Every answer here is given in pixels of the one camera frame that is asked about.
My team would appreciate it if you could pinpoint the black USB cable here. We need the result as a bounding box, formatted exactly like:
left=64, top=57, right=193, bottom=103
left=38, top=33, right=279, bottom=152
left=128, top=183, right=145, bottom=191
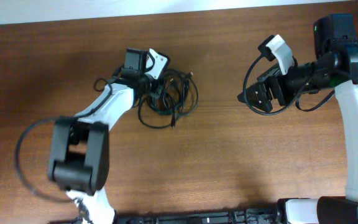
left=144, top=68, right=200, bottom=118

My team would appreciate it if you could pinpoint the thin black cable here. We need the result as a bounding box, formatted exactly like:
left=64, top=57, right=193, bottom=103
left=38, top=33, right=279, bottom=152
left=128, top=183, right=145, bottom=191
left=137, top=74, right=180, bottom=130

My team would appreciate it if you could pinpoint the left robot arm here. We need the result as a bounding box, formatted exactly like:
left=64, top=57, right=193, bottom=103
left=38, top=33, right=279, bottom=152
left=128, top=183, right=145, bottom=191
left=48, top=49, right=170, bottom=223

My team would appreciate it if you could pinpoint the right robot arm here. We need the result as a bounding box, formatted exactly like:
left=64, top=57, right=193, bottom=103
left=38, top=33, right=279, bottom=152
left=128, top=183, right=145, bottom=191
left=237, top=14, right=358, bottom=223

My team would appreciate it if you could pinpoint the right camera cable black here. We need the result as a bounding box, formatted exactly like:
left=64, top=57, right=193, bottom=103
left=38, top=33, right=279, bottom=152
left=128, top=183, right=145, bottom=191
left=237, top=52, right=358, bottom=116

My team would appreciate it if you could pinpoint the camera cable black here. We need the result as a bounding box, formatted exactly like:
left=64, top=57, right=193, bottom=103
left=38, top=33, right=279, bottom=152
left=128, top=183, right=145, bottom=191
left=237, top=52, right=358, bottom=116
left=14, top=51, right=157, bottom=202

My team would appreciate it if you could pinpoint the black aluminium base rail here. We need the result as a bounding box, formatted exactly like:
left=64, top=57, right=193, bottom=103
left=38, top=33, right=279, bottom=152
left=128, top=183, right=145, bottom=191
left=114, top=203, right=288, bottom=224

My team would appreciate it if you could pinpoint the left camera cable black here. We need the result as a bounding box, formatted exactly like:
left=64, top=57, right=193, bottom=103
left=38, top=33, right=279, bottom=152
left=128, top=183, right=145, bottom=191
left=14, top=51, right=157, bottom=202

